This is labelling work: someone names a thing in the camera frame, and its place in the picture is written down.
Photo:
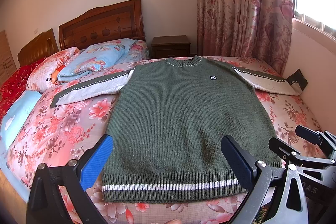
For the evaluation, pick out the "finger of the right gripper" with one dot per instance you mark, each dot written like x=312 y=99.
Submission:
x=281 y=148
x=307 y=134

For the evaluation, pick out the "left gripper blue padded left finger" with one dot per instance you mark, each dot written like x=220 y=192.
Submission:
x=93 y=160

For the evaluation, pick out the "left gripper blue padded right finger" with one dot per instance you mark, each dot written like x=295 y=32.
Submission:
x=241 y=162

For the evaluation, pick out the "green knit sweater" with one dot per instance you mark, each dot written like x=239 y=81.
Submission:
x=168 y=123

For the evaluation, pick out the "light blue pillow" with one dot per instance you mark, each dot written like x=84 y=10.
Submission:
x=16 y=116

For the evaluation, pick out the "pink floral pillow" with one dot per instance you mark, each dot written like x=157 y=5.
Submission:
x=41 y=78

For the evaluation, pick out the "folded light blue floral quilt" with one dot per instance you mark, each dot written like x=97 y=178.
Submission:
x=95 y=58

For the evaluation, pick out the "red floral bedding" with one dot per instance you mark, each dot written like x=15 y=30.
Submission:
x=13 y=87

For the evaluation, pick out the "wooden wardrobe door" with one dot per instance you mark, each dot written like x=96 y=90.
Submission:
x=7 y=64

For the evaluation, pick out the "dark wooden nightstand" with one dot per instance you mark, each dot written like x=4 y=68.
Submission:
x=170 y=46

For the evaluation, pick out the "floral pink curtain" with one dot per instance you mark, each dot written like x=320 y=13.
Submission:
x=246 y=28

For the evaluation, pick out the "carved wooden headboard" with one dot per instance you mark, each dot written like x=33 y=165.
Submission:
x=103 y=24

